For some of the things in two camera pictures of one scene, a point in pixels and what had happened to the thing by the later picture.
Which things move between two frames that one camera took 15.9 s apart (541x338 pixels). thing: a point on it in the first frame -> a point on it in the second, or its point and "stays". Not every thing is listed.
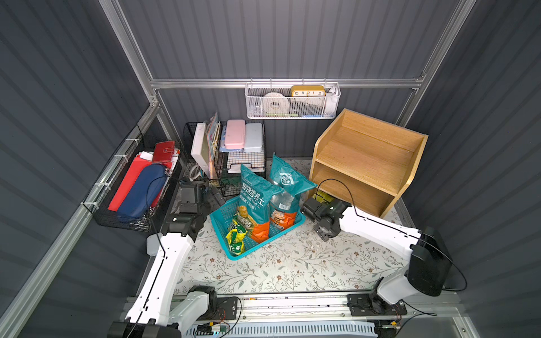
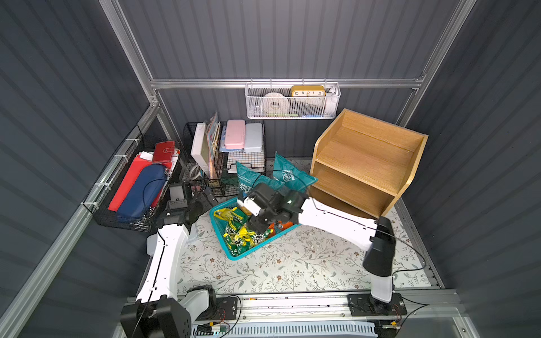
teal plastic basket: x=241 y=231 stays
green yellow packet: x=322 y=196 -> x=239 y=240
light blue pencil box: x=253 y=137 stays
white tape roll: x=275 y=103 stays
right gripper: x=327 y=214 -> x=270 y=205
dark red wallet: x=163 y=151 stays
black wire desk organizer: x=216 y=151 stays
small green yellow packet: x=236 y=239 -> x=232 y=215
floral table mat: x=299 y=261 stays
